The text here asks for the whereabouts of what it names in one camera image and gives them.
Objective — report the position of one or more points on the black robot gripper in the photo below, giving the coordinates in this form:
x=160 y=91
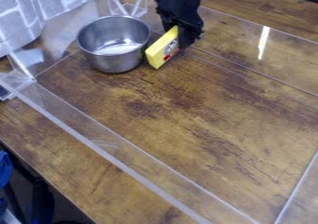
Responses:
x=180 y=12

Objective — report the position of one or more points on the yellow butter block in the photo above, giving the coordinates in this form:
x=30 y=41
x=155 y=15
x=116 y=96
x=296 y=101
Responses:
x=163 y=48

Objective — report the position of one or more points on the stainless steel bowl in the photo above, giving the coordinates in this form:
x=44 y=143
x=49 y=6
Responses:
x=113 y=42

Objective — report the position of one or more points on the grey white patterned cloth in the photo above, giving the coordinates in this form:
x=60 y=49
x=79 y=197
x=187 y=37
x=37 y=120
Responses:
x=22 y=18

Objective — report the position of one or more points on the blue object at edge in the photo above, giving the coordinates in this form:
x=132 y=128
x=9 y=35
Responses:
x=5 y=168

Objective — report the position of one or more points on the clear acrylic corner bracket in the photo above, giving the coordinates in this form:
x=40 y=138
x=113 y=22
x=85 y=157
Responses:
x=136 y=9

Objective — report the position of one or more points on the clear acrylic barrier wall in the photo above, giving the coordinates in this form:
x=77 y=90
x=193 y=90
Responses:
x=196 y=202

